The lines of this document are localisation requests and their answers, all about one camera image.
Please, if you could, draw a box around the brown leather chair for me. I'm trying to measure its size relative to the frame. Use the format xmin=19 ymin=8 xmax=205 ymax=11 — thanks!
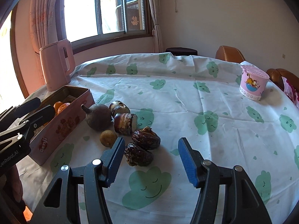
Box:
xmin=215 ymin=46 xmax=245 ymax=63

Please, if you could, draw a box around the brown round mangosteen fruit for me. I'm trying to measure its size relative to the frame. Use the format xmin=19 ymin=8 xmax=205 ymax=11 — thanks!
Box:
xmin=81 ymin=104 xmax=112 ymax=131

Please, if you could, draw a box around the brown leather sofa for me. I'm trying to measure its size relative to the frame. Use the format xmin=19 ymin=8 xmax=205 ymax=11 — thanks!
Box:
xmin=267 ymin=68 xmax=298 ymax=102

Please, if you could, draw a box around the person's left hand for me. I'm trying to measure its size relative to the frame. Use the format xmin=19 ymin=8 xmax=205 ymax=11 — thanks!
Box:
xmin=1 ymin=165 xmax=27 ymax=223

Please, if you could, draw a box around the pink electric kettle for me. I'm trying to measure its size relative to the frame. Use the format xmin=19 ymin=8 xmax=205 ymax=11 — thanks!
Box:
xmin=40 ymin=39 xmax=75 ymax=91

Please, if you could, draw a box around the small smooth orange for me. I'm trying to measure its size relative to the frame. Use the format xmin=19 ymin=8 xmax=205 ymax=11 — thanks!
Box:
xmin=54 ymin=101 xmax=63 ymax=113

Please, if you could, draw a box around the pink left curtain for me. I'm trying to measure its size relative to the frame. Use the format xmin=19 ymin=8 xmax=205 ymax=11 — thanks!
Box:
xmin=29 ymin=0 xmax=56 ymax=53

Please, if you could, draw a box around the white green cloud tablecloth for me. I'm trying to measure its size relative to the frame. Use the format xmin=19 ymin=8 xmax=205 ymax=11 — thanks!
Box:
xmin=16 ymin=52 xmax=299 ymax=224

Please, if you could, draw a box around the pink floral cushion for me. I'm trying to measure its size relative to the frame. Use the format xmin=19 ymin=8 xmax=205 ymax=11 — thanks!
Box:
xmin=282 ymin=77 xmax=299 ymax=109

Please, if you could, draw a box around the dark round stool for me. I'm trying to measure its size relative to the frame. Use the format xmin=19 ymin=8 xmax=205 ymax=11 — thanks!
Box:
xmin=165 ymin=47 xmax=198 ymax=56

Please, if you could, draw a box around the pink right curtain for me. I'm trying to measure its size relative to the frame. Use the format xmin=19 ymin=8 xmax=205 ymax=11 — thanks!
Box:
xmin=149 ymin=0 xmax=163 ymax=53

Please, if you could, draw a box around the pink cartoon cup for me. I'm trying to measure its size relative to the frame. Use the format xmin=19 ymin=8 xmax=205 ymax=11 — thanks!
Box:
xmin=239 ymin=65 xmax=270 ymax=101

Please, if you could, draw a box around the sugarcane piece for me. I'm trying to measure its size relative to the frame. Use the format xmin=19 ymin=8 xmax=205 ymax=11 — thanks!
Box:
xmin=114 ymin=113 xmax=137 ymax=136
xmin=109 ymin=100 xmax=130 ymax=118

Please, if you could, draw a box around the pink curtain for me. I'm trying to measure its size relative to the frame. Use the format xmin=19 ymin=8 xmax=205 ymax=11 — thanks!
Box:
xmin=29 ymin=0 xmax=56 ymax=53
xmin=149 ymin=0 xmax=163 ymax=53

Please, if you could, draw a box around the window with brown frame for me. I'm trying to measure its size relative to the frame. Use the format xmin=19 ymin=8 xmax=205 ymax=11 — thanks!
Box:
xmin=55 ymin=0 xmax=152 ymax=54

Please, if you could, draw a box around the small yellow-brown longan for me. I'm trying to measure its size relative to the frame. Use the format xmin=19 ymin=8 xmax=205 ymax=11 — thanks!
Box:
xmin=100 ymin=130 xmax=118 ymax=148

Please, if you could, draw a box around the large bumpy tangerine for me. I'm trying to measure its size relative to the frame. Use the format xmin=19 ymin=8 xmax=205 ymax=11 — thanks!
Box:
xmin=57 ymin=103 xmax=70 ymax=114

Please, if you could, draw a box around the dark wrinkled date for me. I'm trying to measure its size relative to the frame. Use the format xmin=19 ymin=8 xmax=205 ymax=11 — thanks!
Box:
xmin=132 ymin=126 xmax=161 ymax=150
xmin=124 ymin=143 xmax=154 ymax=166

